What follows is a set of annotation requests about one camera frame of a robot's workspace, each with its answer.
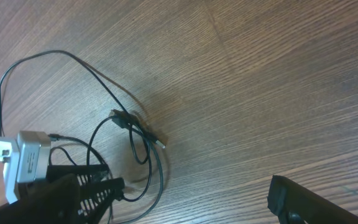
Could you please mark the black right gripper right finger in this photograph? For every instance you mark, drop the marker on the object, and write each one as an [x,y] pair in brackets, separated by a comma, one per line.
[293,203]

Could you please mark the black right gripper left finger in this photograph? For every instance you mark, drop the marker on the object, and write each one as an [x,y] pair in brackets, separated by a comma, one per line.
[55,203]

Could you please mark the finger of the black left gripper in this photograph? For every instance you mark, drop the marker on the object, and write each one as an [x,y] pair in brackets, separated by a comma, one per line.
[97,197]
[91,173]

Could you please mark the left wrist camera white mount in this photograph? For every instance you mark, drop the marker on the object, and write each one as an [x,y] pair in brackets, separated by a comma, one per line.
[25,160]

